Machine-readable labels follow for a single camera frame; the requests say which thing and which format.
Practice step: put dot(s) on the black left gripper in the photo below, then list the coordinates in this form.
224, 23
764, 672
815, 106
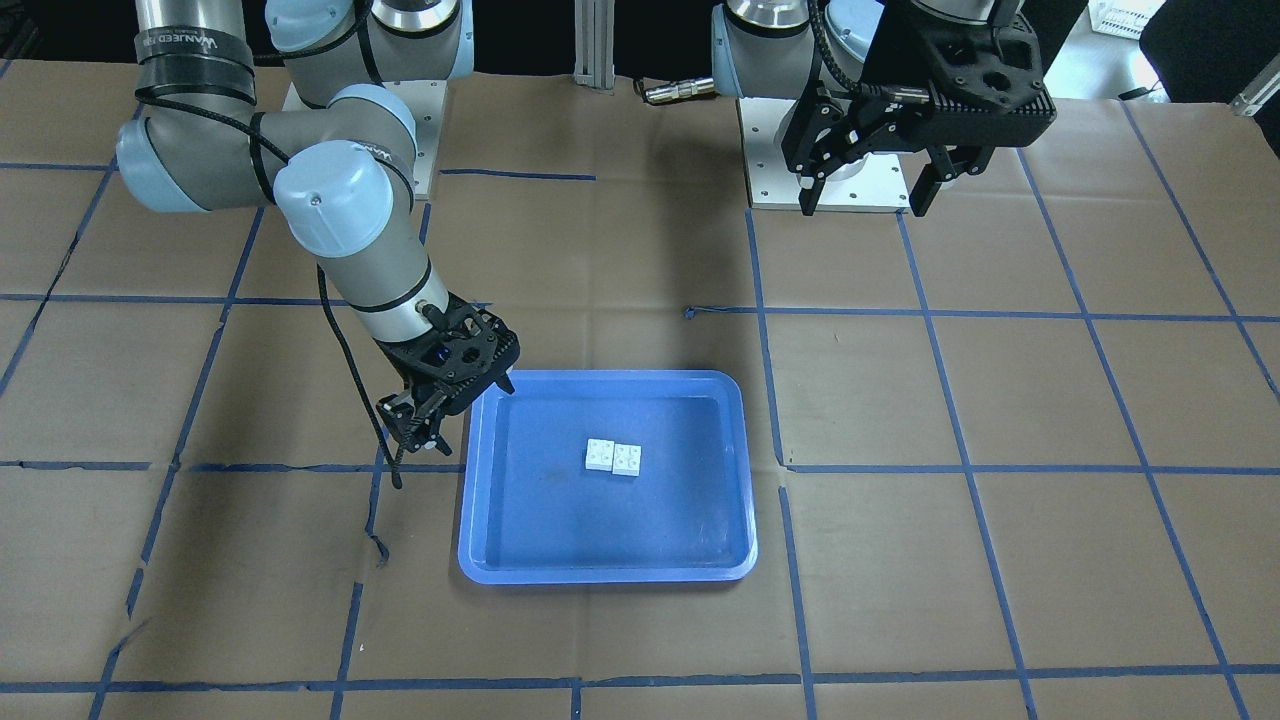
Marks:
884, 62

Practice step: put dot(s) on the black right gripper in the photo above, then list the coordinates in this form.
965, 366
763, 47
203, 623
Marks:
404, 367

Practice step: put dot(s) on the white block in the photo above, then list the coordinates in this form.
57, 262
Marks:
599, 454
626, 460

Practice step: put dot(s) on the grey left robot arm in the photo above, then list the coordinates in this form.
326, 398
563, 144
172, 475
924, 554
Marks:
762, 53

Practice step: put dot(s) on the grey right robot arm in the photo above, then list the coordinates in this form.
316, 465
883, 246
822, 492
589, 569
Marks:
340, 169

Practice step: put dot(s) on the blue plastic tray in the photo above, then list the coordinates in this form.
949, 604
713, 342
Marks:
531, 513

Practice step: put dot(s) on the aluminium frame post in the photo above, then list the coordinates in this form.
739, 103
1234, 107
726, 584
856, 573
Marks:
593, 41

